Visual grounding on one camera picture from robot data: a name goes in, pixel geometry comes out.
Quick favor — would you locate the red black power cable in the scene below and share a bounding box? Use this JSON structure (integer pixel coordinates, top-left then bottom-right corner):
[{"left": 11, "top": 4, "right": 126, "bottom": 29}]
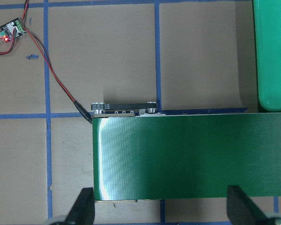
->
[{"left": 0, "top": 0, "right": 93, "bottom": 124}]

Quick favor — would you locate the small green controller board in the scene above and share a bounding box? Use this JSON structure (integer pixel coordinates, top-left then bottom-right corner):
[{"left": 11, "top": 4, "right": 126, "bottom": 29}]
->
[{"left": 0, "top": 18, "right": 27, "bottom": 43}]

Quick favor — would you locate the green plastic tray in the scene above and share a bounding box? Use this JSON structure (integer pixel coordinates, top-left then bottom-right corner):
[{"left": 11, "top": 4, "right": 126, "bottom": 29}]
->
[{"left": 253, "top": 0, "right": 281, "bottom": 112}]

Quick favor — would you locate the green conveyor belt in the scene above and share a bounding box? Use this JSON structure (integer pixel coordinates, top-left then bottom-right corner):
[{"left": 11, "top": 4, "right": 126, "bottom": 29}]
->
[{"left": 92, "top": 112, "right": 281, "bottom": 201}]

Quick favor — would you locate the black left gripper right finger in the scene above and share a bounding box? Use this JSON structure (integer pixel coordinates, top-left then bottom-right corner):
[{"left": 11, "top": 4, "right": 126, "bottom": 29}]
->
[{"left": 226, "top": 185, "right": 281, "bottom": 225}]

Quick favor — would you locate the black timing belt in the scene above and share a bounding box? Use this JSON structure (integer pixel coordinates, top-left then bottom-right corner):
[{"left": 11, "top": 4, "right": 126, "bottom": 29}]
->
[{"left": 90, "top": 102, "right": 157, "bottom": 111}]

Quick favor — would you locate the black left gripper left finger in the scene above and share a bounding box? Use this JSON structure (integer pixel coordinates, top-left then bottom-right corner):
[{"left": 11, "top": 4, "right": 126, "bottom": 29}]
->
[{"left": 45, "top": 187, "right": 96, "bottom": 225}]

